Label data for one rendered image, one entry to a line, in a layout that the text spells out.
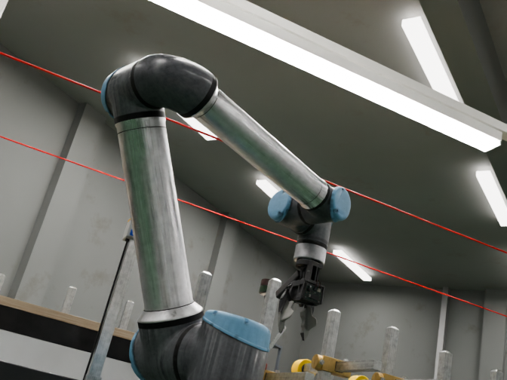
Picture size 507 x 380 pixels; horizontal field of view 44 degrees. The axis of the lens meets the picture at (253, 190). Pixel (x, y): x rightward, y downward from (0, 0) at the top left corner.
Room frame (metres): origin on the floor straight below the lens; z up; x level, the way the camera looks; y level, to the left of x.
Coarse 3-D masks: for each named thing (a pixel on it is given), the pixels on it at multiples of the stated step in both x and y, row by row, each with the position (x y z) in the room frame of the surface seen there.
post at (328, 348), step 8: (328, 312) 2.20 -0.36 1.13; (336, 312) 2.18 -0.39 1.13; (328, 320) 2.19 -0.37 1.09; (336, 320) 2.18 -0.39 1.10; (328, 328) 2.19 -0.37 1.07; (336, 328) 2.19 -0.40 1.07; (328, 336) 2.18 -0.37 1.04; (336, 336) 2.19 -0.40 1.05; (328, 344) 2.18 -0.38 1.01; (328, 352) 2.18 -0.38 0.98; (320, 376) 2.19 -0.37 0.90; (328, 376) 2.18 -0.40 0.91
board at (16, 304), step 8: (0, 296) 2.03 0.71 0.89; (0, 304) 2.04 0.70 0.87; (8, 304) 2.05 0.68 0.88; (16, 304) 2.05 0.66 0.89; (24, 304) 2.06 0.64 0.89; (32, 304) 2.07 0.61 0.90; (32, 312) 2.07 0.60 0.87; (40, 312) 2.08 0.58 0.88; (48, 312) 2.09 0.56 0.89; (56, 312) 2.09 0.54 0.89; (64, 320) 2.10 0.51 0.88; (72, 320) 2.11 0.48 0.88; (80, 320) 2.12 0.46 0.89; (88, 320) 2.13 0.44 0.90; (88, 328) 2.13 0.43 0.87; (96, 328) 2.14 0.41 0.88; (120, 336) 2.17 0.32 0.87; (128, 336) 2.17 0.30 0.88
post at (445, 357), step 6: (444, 354) 2.34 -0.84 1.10; (450, 354) 2.35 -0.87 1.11; (438, 360) 2.37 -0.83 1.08; (444, 360) 2.34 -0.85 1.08; (450, 360) 2.35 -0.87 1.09; (438, 366) 2.37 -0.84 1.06; (444, 366) 2.34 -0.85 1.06; (450, 366) 2.35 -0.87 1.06; (438, 372) 2.36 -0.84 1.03; (444, 372) 2.34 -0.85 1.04; (450, 372) 2.35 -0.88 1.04; (438, 378) 2.36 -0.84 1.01; (444, 378) 2.34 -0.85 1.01
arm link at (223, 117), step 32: (160, 64) 1.13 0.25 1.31; (192, 64) 1.14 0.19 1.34; (160, 96) 1.16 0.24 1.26; (192, 96) 1.15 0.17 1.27; (224, 96) 1.20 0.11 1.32; (224, 128) 1.24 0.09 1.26; (256, 128) 1.27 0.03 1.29; (256, 160) 1.33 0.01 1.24; (288, 160) 1.36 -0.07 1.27; (288, 192) 1.44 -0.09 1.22; (320, 192) 1.45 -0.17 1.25
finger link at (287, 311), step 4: (288, 304) 1.70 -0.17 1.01; (292, 304) 1.69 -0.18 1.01; (284, 308) 1.70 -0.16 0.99; (288, 308) 1.69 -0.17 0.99; (292, 308) 1.71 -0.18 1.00; (280, 312) 1.70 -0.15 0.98; (284, 312) 1.70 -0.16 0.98; (288, 312) 1.68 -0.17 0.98; (292, 312) 1.67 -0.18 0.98; (280, 316) 1.70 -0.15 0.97; (284, 316) 1.69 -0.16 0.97; (288, 316) 1.67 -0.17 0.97; (280, 320) 1.70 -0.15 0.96; (284, 320) 1.71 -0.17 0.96; (280, 324) 1.70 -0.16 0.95; (280, 328) 1.70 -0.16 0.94; (280, 332) 1.71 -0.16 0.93
